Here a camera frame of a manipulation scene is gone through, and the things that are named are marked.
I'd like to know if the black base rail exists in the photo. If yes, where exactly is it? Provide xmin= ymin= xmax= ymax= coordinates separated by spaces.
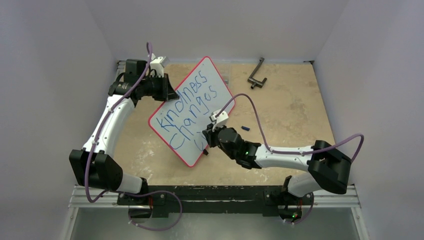
xmin=117 ymin=185 xmax=313 ymax=218

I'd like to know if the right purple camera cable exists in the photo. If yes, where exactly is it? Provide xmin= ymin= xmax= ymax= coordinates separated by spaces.
xmin=216 ymin=93 xmax=365 ymax=163

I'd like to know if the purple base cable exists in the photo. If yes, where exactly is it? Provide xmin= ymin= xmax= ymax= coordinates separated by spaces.
xmin=282 ymin=188 xmax=316 ymax=226
xmin=127 ymin=188 xmax=183 ymax=232

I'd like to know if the red framed whiteboard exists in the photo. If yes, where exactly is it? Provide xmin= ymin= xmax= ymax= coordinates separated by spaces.
xmin=148 ymin=56 xmax=235 ymax=167

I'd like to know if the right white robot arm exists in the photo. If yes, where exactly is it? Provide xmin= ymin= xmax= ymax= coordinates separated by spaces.
xmin=202 ymin=124 xmax=352 ymax=204

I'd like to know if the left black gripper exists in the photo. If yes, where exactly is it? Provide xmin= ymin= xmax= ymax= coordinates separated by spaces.
xmin=140 ymin=73 xmax=178 ymax=102

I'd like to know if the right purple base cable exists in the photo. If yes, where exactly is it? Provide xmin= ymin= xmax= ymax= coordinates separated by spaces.
xmin=282 ymin=188 xmax=316 ymax=226

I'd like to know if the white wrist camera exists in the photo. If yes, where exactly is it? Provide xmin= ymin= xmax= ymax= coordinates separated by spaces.
xmin=209 ymin=109 xmax=229 ymax=132
xmin=148 ymin=53 xmax=170 ymax=77

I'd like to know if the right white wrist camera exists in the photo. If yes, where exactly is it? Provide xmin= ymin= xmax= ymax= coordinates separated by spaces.
xmin=209 ymin=109 xmax=229 ymax=132

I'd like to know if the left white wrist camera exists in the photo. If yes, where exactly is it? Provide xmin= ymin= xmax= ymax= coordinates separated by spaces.
xmin=148 ymin=53 xmax=170 ymax=77

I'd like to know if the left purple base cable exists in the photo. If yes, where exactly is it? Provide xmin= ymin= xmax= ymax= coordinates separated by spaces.
xmin=127 ymin=188 xmax=183 ymax=232

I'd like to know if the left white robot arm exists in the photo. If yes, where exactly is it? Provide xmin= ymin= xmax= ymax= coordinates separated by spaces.
xmin=69 ymin=56 xmax=179 ymax=205

